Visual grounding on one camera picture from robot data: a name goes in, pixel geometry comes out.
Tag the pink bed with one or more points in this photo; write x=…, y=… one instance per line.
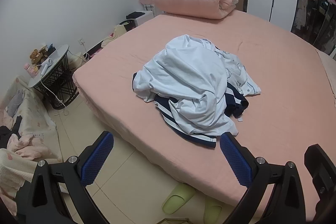
x=275, y=113

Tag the pale yellow garment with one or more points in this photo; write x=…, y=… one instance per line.
x=113, y=35

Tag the round black side table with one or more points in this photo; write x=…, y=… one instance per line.
x=57, y=85

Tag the open dark closet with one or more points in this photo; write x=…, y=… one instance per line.
x=312, y=3

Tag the grey plush toy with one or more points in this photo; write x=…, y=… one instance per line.
x=15, y=103

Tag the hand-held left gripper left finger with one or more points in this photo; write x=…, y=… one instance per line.
x=97, y=158

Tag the white low cabinet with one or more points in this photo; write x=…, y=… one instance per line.
x=141, y=19

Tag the cream textured blanket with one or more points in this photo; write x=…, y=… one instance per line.
x=13, y=176

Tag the white shirt with navy trim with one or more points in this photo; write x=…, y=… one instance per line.
x=189, y=82

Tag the brown plush bear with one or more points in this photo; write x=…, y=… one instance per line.
x=35, y=56

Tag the pink crumpled garment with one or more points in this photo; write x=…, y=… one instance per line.
x=29, y=146

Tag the white hair dryer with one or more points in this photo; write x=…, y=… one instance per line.
x=47, y=65

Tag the wall socket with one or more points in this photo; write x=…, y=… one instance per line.
x=81, y=43

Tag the pale blue printed pajama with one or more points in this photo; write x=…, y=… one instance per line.
x=236, y=69

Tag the black garment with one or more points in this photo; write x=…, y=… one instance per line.
x=8, y=132

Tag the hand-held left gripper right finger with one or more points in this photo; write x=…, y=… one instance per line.
x=236, y=161

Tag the navy striped garment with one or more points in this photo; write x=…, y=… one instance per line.
x=194, y=138

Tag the green slipper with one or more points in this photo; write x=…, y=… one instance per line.
x=176, y=200
x=212, y=209

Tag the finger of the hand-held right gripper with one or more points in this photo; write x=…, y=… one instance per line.
x=320, y=158

